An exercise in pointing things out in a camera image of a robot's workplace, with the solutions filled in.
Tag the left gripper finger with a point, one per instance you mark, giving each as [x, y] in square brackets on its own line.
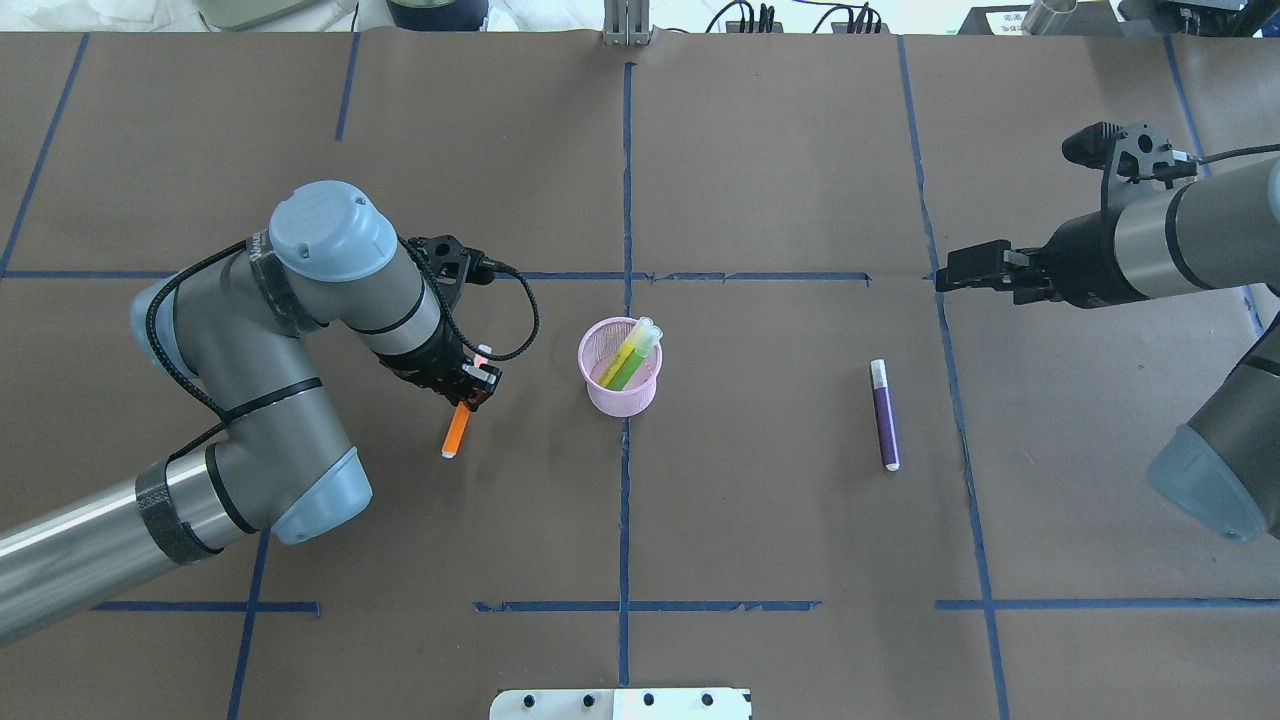
[482, 378]
[471, 397]

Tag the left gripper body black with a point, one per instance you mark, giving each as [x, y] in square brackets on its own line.
[428, 360]

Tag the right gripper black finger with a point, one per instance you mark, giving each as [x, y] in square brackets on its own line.
[995, 265]

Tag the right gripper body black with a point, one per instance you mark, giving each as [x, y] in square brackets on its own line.
[1082, 258]

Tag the orange highlighter pen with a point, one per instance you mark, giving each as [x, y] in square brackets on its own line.
[456, 430]

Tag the green highlighter pen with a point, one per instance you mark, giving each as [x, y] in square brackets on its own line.
[641, 354]

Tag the yellow highlighter pen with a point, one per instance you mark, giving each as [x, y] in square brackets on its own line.
[628, 347]

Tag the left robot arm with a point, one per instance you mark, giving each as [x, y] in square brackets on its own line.
[231, 331]

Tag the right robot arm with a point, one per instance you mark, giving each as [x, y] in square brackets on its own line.
[1130, 351]

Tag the pink mesh pen holder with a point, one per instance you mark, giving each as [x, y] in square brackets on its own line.
[595, 350]

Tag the purple highlighter pen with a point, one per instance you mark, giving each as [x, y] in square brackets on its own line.
[885, 419]

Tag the steel cup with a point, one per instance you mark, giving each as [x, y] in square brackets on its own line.
[1047, 17]

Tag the blue pot with lid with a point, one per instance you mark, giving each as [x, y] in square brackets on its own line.
[439, 16]

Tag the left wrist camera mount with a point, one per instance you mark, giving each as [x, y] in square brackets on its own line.
[451, 264]

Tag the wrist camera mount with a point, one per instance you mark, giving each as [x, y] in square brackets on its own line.
[1128, 155]
[451, 264]

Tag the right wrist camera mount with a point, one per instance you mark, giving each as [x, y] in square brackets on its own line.
[1128, 155]

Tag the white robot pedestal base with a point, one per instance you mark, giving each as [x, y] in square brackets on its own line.
[624, 703]

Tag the aluminium frame post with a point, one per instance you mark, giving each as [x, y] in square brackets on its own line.
[627, 23]

